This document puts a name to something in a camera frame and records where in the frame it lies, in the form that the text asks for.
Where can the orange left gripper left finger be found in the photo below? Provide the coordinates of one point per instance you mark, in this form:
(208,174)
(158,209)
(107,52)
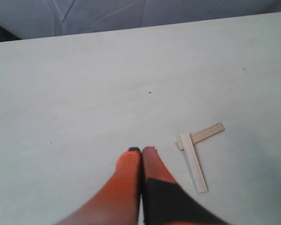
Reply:
(118,201)

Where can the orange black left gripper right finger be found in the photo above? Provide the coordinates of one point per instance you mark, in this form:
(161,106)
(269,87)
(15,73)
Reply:
(164,200)

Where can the horizontal plain wooden stick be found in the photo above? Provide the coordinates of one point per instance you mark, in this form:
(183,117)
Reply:
(206,133)

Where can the white backdrop cloth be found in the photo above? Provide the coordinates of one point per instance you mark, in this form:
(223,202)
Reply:
(26,19)

